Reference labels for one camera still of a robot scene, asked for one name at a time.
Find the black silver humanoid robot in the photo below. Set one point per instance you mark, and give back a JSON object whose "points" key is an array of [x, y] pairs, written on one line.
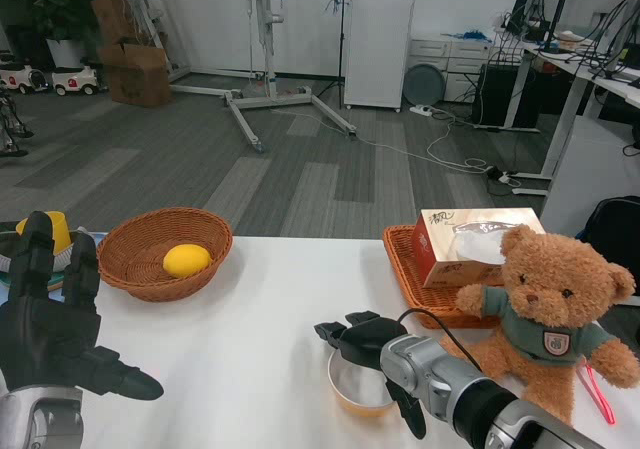
{"points": [[10, 129]]}

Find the black computer tower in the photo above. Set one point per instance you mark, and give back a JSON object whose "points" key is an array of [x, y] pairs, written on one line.
{"points": [[495, 94]]}

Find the round brown wicker basket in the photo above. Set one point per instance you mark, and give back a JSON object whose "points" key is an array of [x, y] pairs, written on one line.
{"points": [[135, 249]]}

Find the white folded lift frame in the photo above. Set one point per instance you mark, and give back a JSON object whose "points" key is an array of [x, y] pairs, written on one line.
{"points": [[155, 19]]}

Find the white side panel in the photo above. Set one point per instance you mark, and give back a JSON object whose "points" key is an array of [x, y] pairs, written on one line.
{"points": [[575, 169]]}

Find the large brown cardboard box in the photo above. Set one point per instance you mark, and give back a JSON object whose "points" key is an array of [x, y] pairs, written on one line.
{"points": [[137, 79]]}

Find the white office desk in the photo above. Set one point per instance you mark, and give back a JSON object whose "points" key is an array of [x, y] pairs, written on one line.
{"points": [[567, 119]]}

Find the white toy car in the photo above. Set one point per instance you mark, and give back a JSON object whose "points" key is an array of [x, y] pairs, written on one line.
{"points": [[22, 79], [75, 81]]}

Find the white grey sneaker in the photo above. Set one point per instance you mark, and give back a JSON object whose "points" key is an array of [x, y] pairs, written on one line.
{"points": [[62, 256]]}

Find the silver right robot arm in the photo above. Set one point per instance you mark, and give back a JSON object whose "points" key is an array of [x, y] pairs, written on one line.
{"points": [[440, 384]]}

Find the green potted plant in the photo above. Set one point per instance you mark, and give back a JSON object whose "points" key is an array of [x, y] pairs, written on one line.
{"points": [[55, 4]]}

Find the yellow plastic cup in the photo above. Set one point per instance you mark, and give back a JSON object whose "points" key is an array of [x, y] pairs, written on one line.
{"points": [[60, 229]]}

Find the yellow lemon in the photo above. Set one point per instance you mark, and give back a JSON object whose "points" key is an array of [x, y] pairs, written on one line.
{"points": [[186, 260]]}

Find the small brown cardboard box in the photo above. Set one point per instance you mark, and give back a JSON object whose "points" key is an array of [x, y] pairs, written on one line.
{"points": [[112, 14]]}

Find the white plant pot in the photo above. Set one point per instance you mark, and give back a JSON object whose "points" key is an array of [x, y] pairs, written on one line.
{"points": [[66, 53]]}

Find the brown teddy bear green shirt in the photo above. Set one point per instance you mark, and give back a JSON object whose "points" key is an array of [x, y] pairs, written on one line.
{"points": [[550, 279]]}

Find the black tripod stand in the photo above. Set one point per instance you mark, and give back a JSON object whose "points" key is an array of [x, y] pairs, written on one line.
{"points": [[342, 44]]}

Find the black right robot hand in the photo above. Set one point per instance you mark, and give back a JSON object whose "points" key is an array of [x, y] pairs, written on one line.
{"points": [[365, 339]]}

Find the green plate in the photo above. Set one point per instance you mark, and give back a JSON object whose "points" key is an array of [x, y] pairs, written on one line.
{"points": [[56, 281]]}

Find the round grey tray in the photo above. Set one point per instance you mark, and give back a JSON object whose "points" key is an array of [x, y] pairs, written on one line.
{"points": [[424, 84]]}

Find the rectangular brown wicker tray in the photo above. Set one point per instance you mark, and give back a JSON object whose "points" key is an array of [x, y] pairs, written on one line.
{"points": [[405, 264]]}

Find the white patient lift hoist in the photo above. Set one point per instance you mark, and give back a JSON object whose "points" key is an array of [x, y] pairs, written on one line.
{"points": [[270, 69]]}

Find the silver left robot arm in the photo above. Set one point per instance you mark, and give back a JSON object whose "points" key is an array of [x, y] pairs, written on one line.
{"points": [[40, 419]]}

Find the white drawer unit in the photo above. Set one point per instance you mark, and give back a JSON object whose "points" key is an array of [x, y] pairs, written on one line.
{"points": [[430, 51], [467, 64]]}

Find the tall white cabinet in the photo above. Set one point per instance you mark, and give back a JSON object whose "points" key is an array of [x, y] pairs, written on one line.
{"points": [[377, 49]]}

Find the light blue mat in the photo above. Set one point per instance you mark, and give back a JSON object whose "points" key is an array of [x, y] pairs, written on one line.
{"points": [[57, 296]]}

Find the white orange plastic bowl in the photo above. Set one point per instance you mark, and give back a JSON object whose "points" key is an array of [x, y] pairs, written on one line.
{"points": [[357, 389]]}

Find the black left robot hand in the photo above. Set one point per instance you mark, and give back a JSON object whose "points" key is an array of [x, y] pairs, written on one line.
{"points": [[45, 334]]}

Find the red beige tissue box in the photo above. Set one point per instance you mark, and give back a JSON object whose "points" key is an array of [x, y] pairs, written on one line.
{"points": [[440, 249]]}

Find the black backpack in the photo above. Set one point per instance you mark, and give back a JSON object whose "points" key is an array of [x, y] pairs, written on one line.
{"points": [[615, 224]]}

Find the black white power strip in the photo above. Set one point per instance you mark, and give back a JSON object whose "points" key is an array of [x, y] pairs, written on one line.
{"points": [[502, 175]]}

